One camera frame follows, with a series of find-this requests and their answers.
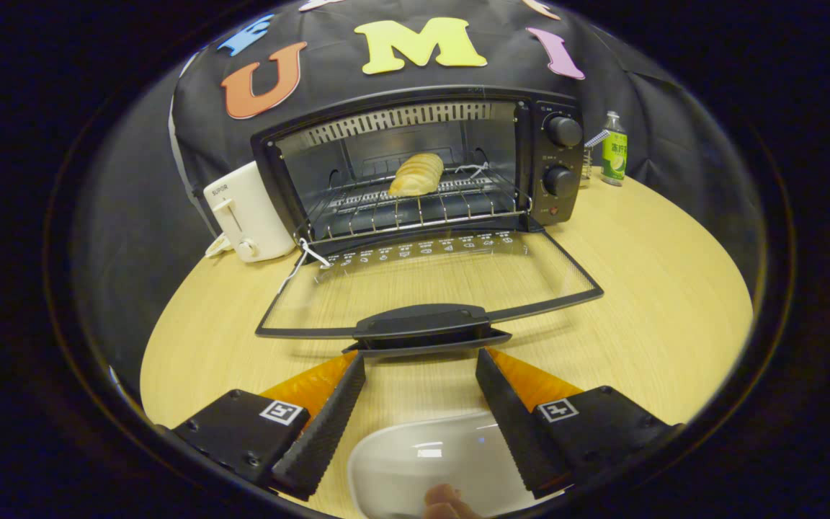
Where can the black toaster oven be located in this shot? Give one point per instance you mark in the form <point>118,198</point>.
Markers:
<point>552,155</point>

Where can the green drink bottle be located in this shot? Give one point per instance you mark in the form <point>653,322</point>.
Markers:
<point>614,155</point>

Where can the black backdrop cloth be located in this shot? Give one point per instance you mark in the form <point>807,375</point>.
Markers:
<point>328,79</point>

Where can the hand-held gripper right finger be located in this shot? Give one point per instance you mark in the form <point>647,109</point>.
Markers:
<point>512,425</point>

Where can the white pop-up toaster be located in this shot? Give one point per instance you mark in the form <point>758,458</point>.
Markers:
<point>253,209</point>

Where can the ridged golden bread roll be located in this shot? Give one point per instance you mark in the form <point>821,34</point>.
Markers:
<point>418,176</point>

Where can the white rectangular plate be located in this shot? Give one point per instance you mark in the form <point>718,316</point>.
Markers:
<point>415,461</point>

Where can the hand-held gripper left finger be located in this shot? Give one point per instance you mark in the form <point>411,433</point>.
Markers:
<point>328,425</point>

